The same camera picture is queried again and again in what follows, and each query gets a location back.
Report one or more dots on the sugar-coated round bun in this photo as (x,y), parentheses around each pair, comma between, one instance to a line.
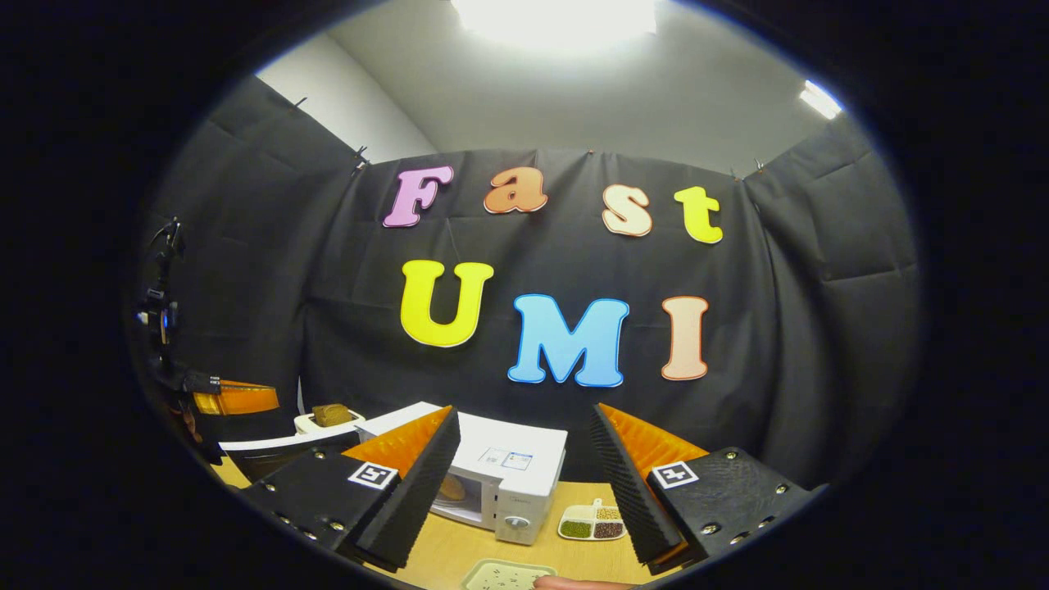
(451,488)

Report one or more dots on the white microwave oven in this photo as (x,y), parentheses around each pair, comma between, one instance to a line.
(524,467)

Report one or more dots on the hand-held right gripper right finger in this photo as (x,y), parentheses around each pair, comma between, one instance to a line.
(627,500)

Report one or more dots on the brown toast slice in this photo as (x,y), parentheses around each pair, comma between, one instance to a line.
(331,415)

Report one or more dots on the pale green rectangular plate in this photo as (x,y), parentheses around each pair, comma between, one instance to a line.
(500,576)

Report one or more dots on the small ceiling light panel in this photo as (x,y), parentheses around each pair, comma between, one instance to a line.
(820,99)

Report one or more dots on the white sectioned dish of beans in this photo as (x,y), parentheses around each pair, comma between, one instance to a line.
(590,523)

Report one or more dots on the black cloth clip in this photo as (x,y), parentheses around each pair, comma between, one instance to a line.
(359,156)

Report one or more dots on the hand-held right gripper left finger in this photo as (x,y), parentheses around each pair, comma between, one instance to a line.
(418,492)

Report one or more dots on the white toaster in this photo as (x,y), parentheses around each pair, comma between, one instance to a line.
(307,424)

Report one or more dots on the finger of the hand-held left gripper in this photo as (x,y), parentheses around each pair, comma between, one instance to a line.
(242,399)

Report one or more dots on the large ceiling light panel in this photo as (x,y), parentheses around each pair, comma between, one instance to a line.
(557,20)

